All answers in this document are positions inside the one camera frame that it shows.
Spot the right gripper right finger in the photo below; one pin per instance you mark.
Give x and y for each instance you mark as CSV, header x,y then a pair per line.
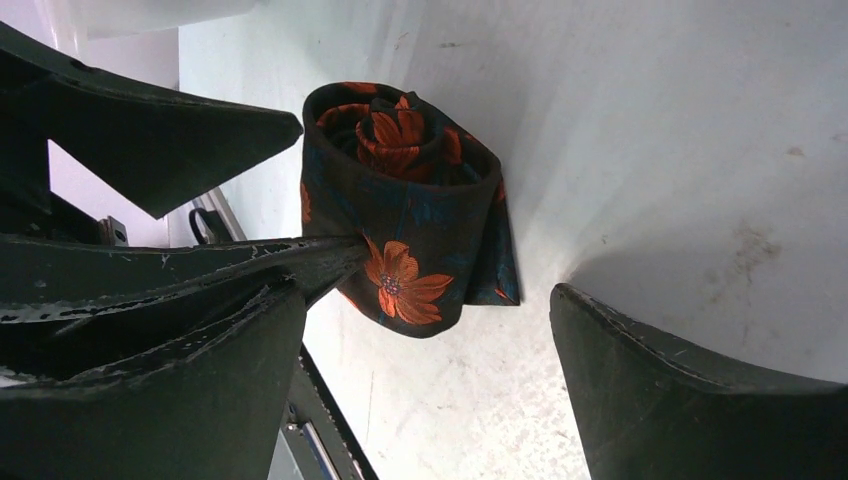
x,y
651,405

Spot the black orange floral tie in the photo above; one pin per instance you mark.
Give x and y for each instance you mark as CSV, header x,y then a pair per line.
x,y
426,197

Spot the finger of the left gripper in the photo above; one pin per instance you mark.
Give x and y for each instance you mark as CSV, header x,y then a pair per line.
x,y
69,307
158,148

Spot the aluminium corner post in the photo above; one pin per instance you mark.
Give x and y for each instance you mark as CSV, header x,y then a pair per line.
x,y
207,219

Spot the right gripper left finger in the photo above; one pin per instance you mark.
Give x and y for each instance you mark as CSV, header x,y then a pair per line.
x,y
205,405

